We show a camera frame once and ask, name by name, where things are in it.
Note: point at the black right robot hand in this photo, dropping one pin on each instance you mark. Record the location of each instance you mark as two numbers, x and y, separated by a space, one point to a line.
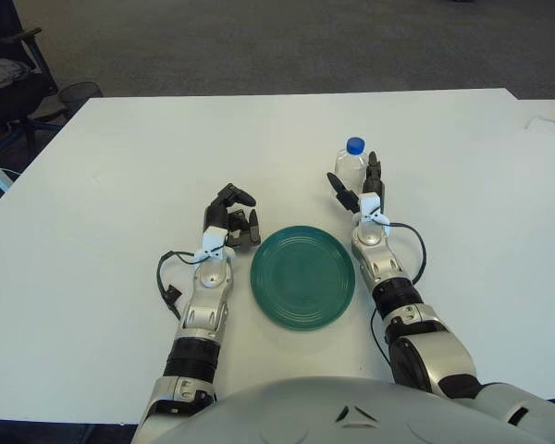
373 182

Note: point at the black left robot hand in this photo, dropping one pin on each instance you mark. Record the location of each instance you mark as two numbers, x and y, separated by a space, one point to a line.
215 216

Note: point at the clear bottle with blue cap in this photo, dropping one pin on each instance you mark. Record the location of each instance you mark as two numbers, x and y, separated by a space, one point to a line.
349 168

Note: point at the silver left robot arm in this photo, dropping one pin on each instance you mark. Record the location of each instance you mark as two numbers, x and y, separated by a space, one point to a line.
209 277

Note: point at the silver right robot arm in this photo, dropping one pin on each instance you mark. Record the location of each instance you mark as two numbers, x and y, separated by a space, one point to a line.
421 342

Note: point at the green ribbed plate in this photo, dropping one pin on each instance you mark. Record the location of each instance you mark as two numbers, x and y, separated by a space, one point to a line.
302 277

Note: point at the black mesh wastebasket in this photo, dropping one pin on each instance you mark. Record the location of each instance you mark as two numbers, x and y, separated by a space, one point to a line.
78 94

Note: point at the silver robot torso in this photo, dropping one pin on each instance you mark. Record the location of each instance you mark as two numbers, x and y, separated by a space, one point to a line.
324 411

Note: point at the black office chair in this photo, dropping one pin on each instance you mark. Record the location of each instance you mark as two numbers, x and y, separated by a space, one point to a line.
7 97

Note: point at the grey cloth bundle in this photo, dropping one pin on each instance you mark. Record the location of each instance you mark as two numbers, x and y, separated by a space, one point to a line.
0 71

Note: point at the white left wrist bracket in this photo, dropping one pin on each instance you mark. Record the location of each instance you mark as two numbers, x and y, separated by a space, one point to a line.
213 238

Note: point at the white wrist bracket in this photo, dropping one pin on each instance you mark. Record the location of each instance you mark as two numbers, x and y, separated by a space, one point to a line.
213 238
369 205

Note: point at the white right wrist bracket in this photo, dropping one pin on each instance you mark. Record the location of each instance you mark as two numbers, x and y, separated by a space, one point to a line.
369 205

